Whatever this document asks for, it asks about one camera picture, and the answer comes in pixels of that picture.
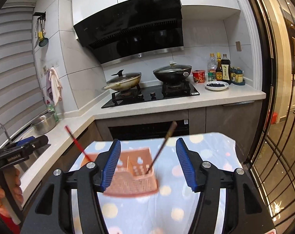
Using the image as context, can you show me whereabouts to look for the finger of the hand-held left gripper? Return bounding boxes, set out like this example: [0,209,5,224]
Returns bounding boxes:
[15,138,37,147]
[23,136,49,155]

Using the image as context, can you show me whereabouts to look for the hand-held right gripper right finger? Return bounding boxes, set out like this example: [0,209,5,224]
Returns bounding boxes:
[176,138,276,234]

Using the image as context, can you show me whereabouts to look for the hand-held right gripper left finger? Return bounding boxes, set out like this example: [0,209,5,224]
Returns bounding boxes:
[22,139,121,234]

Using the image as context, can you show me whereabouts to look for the pink perforated utensil holder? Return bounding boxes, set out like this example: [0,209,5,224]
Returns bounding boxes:
[80,147,159,197]

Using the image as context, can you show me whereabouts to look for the brown chopstick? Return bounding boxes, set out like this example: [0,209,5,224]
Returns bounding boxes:
[146,121,178,175]

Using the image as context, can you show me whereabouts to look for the red chopstick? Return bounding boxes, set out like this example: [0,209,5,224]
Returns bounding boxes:
[65,125,92,162]

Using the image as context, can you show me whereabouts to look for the person's left forearm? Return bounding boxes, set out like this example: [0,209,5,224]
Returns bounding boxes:
[0,213,20,234]

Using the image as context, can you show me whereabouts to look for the person's left hand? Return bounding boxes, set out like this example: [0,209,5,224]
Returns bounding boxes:
[0,168,24,216]

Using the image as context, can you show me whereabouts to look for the steel sink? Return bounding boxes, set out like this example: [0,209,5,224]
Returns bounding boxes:
[1,143,52,183]

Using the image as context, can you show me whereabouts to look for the steel pot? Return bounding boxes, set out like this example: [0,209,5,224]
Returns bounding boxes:
[30,112,56,135]

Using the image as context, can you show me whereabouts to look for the steel faucet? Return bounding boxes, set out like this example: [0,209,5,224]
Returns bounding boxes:
[0,121,12,149]

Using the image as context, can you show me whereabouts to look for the green dish soap bottle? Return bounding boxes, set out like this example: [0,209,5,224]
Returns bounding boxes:
[45,100,59,122]

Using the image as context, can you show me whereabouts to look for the black built-in oven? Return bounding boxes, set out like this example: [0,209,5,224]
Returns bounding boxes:
[108,120,189,142]

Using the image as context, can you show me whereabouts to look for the purple cloth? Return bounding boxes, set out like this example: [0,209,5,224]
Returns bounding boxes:
[45,71,54,99]

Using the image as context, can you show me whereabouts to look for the white towel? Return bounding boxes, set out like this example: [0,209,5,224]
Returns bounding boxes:
[49,67,63,106]

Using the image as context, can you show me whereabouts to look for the blue printed tablecloth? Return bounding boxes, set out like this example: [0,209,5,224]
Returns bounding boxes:
[69,132,267,234]

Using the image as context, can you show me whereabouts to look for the white window blinds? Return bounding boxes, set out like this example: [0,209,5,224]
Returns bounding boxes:
[0,1,49,149]

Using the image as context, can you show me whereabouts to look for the grey base cabinet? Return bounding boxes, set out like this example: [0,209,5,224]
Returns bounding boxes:
[94,100,263,143]

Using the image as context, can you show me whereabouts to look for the black gas stove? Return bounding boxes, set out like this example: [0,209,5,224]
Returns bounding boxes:
[101,81,200,109]

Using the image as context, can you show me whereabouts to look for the white plate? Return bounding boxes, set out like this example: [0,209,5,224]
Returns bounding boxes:
[204,81,229,91]

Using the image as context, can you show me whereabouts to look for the black wok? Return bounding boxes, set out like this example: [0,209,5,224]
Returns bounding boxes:
[153,69,192,84]

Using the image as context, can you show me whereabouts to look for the red instant noodle cup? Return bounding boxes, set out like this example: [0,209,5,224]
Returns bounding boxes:
[192,70,206,84]

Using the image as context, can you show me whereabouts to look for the glass lid with white knob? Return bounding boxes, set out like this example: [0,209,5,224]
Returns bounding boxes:
[154,63,192,75]

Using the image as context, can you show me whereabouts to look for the teal slotted spoon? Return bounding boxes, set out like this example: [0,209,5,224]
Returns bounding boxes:
[39,21,49,47]

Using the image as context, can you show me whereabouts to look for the yellow capped dark sauce bottle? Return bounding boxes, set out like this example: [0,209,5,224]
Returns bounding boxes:
[215,52,223,81]

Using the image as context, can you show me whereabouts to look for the dark soy sauce bottle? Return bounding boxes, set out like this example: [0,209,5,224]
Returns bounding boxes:
[221,54,232,84]

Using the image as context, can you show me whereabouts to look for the clear plastic bottle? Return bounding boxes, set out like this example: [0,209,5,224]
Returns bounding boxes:
[207,53,218,75]

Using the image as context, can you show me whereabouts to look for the glass sliding door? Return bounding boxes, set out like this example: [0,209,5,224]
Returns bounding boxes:
[240,0,295,234]

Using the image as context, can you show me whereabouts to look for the black range hood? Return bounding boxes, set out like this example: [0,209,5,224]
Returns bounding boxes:
[73,0,184,65]

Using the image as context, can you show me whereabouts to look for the beige handled wok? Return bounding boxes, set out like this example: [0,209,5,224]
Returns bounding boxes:
[103,77,142,91]

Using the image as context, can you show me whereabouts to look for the glass lid with black handle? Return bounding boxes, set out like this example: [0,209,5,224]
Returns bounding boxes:
[107,69,142,83]

